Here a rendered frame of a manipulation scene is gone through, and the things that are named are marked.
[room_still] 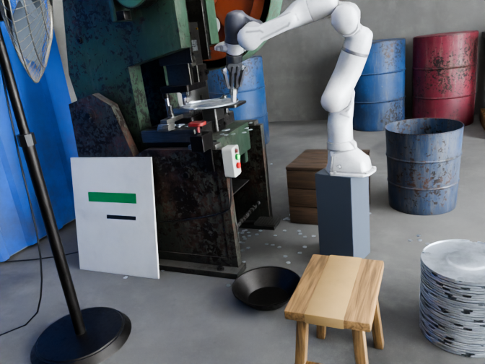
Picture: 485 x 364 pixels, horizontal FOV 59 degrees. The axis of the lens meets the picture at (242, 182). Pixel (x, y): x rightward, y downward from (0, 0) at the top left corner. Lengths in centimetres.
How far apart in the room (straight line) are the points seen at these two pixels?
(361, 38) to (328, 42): 347
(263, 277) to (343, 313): 80
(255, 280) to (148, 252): 56
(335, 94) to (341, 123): 16
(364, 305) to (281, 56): 445
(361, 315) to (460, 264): 48
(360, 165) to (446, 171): 79
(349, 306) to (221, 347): 60
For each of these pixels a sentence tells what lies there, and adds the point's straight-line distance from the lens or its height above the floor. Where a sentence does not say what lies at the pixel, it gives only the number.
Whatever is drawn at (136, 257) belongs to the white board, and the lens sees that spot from 225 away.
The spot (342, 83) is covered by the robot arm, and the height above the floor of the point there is 85.
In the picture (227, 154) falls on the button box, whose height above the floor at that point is 60.
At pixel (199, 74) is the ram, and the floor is 93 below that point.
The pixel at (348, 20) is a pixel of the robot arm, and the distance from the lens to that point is 180.
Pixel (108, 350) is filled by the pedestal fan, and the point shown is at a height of 2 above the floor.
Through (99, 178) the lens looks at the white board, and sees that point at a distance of 229.
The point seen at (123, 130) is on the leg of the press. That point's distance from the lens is 217.
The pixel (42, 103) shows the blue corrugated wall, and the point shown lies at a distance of 304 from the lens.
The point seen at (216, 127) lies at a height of 67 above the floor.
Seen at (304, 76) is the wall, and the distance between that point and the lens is 542.
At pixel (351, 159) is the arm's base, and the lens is 193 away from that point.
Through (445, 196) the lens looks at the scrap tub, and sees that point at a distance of 266.
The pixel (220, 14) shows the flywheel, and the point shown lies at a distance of 251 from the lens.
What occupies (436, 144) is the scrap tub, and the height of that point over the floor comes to 42.
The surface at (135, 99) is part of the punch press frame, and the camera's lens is 217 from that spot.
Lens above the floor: 108
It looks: 19 degrees down
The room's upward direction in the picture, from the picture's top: 7 degrees counter-clockwise
